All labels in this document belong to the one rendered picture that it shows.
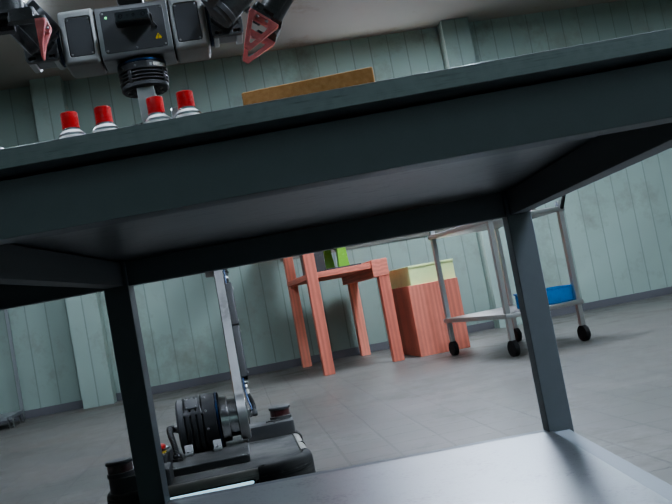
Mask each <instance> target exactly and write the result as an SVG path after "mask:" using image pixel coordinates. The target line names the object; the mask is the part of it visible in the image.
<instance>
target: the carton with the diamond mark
mask: <svg viewBox="0 0 672 504"><path fill-rule="evenodd" d="M371 82H375V78H374V73H373V68H372V67H367V68H362V69H357V70H353V71H348V72H343V73H338V74H333V75H328V76H323V77H318V78H313V79H308V80H303V81H298V82H293V83H288V84H283V85H279V86H274V87H269V88H264V89H259V90H254V91H249V92H244V93H242V94H241V95H242V100H243V106H244V105H249V104H255V103H260V102H266V101H271V100H277V99H282V98H288V97H293V96H299V95H305V94H310V93H316V92H321V91H327V90H332V89H338V88H343V87H349V86H354V85H360V84H365V83H371Z"/></svg>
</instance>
